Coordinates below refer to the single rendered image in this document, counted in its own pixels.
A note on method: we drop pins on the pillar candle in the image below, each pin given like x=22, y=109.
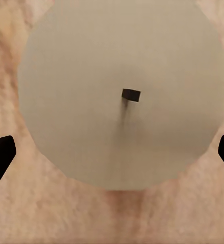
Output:
x=122, y=94

